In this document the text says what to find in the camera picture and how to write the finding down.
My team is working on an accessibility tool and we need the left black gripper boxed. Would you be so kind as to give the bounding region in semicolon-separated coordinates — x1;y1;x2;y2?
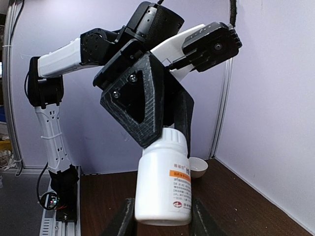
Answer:
93;40;183;148

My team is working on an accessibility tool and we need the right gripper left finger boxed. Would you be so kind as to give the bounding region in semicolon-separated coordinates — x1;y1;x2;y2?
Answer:
100;198;135;236

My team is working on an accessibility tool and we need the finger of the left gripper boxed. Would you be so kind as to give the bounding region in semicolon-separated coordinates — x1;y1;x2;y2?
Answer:
174;88;194;157

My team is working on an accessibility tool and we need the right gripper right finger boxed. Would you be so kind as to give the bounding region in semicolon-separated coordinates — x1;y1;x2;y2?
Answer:
190;197;227;236

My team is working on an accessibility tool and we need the taller bottle white cap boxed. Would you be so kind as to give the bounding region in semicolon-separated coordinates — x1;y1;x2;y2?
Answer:
147;127;188;156

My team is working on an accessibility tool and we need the taller small white bottle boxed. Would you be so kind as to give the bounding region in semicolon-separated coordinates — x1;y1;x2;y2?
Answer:
134;142;192;226

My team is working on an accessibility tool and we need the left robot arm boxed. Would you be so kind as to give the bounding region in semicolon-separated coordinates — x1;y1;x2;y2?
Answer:
25;1;184;194

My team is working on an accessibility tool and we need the plain white bowl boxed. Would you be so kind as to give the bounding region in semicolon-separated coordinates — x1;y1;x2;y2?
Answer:
188;157;209;178

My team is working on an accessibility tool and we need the left aluminium frame post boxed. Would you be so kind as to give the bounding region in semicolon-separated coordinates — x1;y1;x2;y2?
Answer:
209;59;233;158

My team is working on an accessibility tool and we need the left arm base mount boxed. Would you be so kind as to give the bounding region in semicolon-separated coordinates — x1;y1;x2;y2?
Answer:
36;166;79;223

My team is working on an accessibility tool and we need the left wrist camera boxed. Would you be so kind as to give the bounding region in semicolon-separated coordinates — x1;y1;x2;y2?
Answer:
150;21;243;83

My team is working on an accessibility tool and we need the left black braided cable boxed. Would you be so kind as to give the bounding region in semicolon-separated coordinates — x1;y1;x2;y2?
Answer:
228;0;238;28

